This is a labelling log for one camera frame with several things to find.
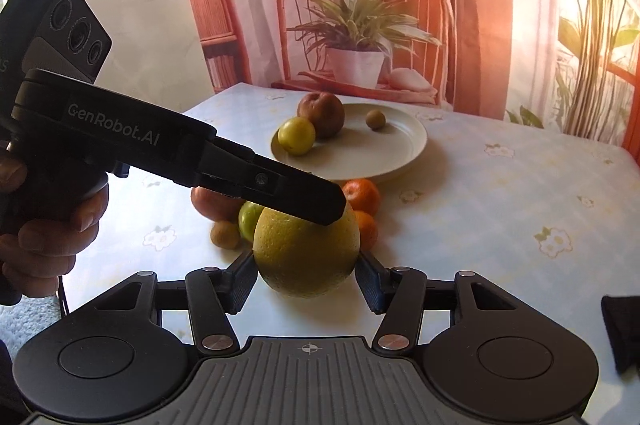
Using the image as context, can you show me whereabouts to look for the cream round plate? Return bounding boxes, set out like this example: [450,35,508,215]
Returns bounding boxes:
[270,104,429,184]

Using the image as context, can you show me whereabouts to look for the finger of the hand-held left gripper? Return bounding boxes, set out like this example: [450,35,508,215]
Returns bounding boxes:
[192,136,347,226]

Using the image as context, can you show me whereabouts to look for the printed room backdrop cloth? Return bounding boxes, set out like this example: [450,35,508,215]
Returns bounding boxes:
[170,0,640,151]

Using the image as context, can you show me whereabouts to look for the small orange mandarin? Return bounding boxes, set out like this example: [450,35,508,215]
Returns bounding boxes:
[352,210,379,251]
[343,178,382,216]

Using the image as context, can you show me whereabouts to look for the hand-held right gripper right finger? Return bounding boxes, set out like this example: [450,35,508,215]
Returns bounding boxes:
[356,251,521,352]

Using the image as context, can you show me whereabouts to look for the red apple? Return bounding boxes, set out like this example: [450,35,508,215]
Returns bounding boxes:
[191,186,246,222]

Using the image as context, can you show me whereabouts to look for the floral checked tablecloth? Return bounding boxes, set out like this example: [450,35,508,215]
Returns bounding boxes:
[62,82,640,376]

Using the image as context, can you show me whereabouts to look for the large yellow citrus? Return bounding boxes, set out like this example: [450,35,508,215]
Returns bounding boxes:
[252,204,362,298]

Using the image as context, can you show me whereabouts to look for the person's left hand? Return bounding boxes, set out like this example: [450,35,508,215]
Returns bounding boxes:
[0,155,111,306]

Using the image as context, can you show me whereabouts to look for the yellow-green apple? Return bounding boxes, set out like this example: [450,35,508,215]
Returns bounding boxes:
[278,116,317,152]

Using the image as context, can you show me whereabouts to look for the white marble-pattern board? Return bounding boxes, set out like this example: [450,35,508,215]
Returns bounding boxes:
[75,0,218,128]

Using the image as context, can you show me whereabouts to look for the dark cloth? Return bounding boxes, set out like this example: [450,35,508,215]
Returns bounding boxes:
[601,295,640,373]

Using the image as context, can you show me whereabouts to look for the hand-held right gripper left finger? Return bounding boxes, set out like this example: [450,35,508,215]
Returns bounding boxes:
[94,250,259,354]

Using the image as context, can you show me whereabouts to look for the green apple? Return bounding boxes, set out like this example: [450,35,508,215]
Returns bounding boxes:
[237,201,266,242]

